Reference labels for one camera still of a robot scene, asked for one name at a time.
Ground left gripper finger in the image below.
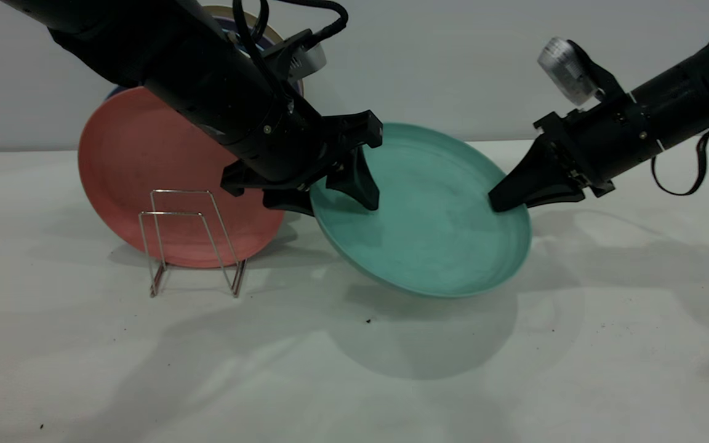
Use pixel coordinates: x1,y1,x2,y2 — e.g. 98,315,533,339
326,146,381,212
262,186,316,218

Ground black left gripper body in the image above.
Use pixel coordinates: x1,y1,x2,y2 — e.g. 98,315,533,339
220,110,384,198

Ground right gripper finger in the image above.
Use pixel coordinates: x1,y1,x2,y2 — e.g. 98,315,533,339
524,183,587,209
488,135,572,213

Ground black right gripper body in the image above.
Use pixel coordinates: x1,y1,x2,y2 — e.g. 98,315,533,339
533,102,646,199

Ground green round plate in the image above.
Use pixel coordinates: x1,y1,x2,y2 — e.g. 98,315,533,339
310,122,532,299

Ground red round plate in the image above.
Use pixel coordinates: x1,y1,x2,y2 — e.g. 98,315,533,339
78,86,286,269

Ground beige round plate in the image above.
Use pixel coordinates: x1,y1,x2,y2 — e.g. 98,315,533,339
202,5,286,47

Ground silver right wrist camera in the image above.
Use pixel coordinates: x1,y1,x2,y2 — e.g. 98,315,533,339
537,37,627,107

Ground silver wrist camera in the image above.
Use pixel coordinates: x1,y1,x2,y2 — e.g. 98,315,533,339
262,28,329,82
537,37,627,107

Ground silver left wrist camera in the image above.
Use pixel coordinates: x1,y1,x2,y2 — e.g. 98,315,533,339
262,28,329,82

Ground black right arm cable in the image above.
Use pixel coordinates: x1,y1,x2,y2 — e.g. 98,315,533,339
651,125,709,197

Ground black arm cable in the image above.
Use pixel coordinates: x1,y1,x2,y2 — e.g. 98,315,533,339
651,125,709,197
231,0,350,70

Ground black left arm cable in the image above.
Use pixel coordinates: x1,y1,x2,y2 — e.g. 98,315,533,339
231,0,350,70

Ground metal wire plate rack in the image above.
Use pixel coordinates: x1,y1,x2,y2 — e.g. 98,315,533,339
138,189,248,299

